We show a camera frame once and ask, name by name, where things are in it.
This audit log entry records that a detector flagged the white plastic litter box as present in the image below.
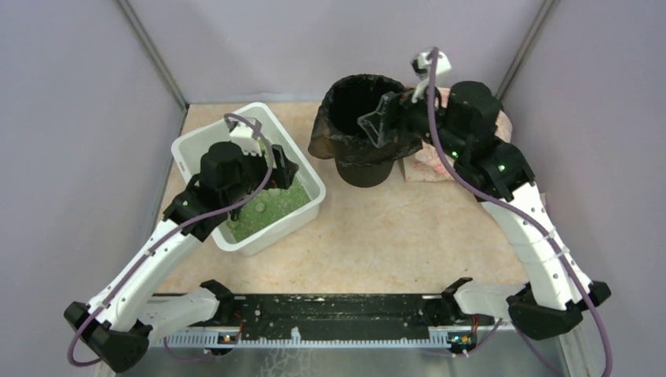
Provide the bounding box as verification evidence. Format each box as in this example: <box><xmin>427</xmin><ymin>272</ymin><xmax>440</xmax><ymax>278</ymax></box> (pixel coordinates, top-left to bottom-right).
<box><xmin>171</xmin><ymin>102</ymin><xmax>327</xmax><ymax>256</ymax></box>

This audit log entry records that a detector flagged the black trash bin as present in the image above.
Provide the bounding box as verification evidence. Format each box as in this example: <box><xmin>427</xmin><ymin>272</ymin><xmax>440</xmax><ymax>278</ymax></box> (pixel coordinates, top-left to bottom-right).
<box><xmin>335</xmin><ymin>159</ymin><xmax>394</xmax><ymax>188</ymax></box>

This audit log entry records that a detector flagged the black litter scoop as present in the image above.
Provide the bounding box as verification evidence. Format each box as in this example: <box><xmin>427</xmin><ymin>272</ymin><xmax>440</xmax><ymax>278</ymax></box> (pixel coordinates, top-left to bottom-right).
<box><xmin>229</xmin><ymin>203</ymin><xmax>247</xmax><ymax>221</ymax></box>

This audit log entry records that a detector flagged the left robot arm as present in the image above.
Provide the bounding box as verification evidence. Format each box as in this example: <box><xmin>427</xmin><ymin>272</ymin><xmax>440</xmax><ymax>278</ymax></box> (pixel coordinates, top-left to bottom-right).
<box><xmin>64</xmin><ymin>141</ymin><xmax>299</xmax><ymax>373</ymax></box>

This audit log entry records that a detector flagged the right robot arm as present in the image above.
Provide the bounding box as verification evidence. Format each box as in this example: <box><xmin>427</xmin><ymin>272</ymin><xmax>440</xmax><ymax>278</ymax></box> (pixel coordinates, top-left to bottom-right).
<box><xmin>357</xmin><ymin>81</ymin><xmax>610</xmax><ymax>340</ymax></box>

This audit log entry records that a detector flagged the black garbage bag liner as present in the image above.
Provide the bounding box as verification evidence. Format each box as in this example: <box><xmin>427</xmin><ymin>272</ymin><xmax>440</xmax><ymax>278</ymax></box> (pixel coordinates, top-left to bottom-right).
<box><xmin>308</xmin><ymin>74</ymin><xmax>422</xmax><ymax>166</ymax></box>

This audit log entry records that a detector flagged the pink floral cloth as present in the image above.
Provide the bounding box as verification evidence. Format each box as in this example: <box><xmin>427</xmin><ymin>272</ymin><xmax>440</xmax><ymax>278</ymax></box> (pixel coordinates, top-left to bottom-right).
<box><xmin>404</xmin><ymin>81</ymin><xmax>536</xmax><ymax>202</ymax></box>

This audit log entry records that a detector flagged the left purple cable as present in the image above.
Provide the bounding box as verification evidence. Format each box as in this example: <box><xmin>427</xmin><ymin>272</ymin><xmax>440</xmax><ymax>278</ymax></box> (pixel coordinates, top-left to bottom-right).
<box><xmin>66</xmin><ymin>112</ymin><xmax>275</xmax><ymax>368</ymax></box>

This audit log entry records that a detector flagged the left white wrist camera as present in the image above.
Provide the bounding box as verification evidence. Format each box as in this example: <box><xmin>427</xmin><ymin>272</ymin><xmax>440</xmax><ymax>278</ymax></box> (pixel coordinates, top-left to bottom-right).
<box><xmin>225</xmin><ymin>118</ymin><xmax>262</xmax><ymax>156</ymax></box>

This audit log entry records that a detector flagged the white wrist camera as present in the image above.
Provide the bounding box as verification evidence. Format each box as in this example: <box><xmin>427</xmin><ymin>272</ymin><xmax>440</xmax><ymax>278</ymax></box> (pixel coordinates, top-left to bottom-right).
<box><xmin>225</xmin><ymin>118</ymin><xmax>262</xmax><ymax>156</ymax></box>
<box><xmin>411</xmin><ymin>47</ymin><xmax>452</xmax><ymax>103</ymax></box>

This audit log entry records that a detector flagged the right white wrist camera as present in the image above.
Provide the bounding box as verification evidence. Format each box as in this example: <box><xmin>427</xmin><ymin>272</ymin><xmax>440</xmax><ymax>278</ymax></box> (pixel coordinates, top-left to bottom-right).
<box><xmin>411</xmin><ymin>47</ymin><xmax>452</xmax><ymax>103</ymax></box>

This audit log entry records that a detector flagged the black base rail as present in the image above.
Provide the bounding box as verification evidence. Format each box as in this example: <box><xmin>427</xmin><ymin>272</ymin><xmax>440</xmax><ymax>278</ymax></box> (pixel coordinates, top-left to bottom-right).
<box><xmin>134</xmin><ymin>280</ymin><xmax>500</xmax><ymax>354</ymax></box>

